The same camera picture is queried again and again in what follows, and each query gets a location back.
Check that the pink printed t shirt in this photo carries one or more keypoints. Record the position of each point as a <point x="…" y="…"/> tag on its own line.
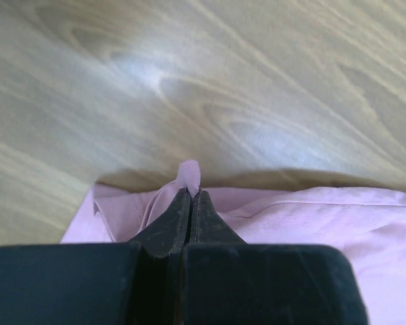
<point x="368" y="225"/>

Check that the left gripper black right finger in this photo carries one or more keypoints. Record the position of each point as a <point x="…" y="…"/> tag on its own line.
<point x="227" y="281"/>

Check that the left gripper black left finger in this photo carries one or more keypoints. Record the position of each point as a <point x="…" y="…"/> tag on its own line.
<point x="134" y="282"/>

